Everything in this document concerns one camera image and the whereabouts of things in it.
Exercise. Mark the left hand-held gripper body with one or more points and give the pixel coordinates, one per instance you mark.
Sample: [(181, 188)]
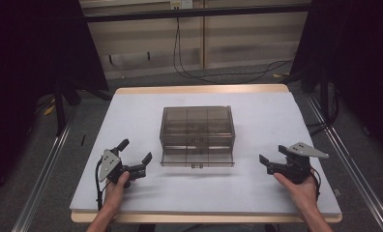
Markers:
[(109, 163)]

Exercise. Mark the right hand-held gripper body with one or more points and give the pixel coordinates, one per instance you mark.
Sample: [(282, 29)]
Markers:
[(297, 167)]

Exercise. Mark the grey transparent drawer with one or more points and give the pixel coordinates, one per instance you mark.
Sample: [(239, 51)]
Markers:
[(197, 158)]

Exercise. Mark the grey transparent drawer box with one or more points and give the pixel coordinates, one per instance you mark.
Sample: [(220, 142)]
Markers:
[(197, 125)]

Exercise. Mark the person's right hand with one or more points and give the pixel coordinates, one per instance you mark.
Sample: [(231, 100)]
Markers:
[(304, 195)]

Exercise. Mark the person's left hand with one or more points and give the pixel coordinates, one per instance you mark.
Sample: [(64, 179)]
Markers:
[(115, 195)]

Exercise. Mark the small black floor object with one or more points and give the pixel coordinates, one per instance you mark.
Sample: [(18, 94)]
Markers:
[(83, 139)]

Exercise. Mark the white table mat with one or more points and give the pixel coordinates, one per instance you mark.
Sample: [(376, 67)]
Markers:
[(260, 122)]

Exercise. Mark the black metal stand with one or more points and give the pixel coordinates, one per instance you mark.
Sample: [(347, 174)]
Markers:
[(324, 96), (60, 112)]

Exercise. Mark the yellow floor tape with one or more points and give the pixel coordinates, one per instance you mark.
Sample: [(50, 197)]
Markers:
[(50, 109)]

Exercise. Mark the wooden table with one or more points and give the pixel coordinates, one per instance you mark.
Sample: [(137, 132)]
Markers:
[(199, 89)]

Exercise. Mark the black curtain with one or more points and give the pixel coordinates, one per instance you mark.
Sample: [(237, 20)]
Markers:
[(25, 64), (360, 58)]

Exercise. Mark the black horizontal bar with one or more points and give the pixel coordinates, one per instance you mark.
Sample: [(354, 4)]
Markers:
[(192, 13)]

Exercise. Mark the metal floor rail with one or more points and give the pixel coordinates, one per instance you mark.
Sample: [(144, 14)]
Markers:
[(41, 180), (357, 180)]

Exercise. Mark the white wall outlet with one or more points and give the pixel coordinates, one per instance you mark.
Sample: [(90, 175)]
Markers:
[(181, 4)]

